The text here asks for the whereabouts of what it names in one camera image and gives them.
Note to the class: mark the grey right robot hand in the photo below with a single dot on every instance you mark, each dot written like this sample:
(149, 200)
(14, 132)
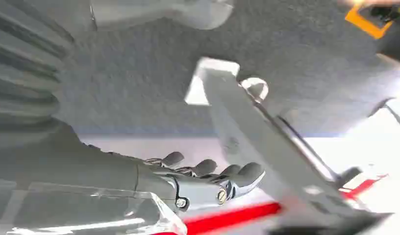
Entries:
(73, 165)

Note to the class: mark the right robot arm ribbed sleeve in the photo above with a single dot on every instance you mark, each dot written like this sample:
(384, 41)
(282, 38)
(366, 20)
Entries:
(24, 81)

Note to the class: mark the red floor tape strip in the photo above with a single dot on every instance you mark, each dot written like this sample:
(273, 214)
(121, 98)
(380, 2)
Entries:
(235, 215)

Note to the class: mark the dark metal brace rod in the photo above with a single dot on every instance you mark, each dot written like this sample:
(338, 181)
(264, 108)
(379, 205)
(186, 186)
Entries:
(347, 176)

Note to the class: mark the thin dark metal rod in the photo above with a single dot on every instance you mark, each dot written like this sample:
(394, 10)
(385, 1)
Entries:
(396, 115)

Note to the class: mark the black blurred object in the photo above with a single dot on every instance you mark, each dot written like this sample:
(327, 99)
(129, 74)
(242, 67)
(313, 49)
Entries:
(394, 40)

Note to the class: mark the clear plastic camera mount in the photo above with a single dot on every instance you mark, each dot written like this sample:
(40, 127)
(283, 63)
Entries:
(89, 214)

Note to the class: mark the orange frame object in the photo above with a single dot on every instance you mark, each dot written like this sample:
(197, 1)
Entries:
(360, 22)

